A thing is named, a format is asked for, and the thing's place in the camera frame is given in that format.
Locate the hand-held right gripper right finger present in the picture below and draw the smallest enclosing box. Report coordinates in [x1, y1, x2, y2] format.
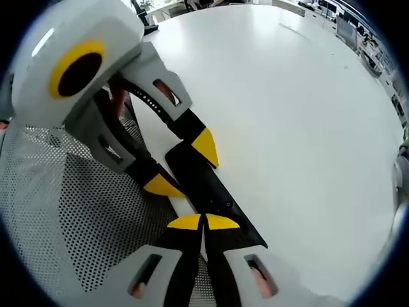
[204, 213, 346, 307]

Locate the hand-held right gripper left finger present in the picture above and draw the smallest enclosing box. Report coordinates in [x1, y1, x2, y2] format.
[108, 214, 205, 307]

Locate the black remote control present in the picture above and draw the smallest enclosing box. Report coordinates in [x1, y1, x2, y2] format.
[164, 140, 268, 252]

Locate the person's left hand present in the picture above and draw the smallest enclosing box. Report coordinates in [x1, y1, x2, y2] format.
[110, 81, 129, 119]

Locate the grey computer monitor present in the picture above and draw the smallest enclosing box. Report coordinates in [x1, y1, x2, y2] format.
[335, 14, 359, 51]

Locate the potted green plant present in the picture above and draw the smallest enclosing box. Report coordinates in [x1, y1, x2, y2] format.
[398, 123, 409, 154]

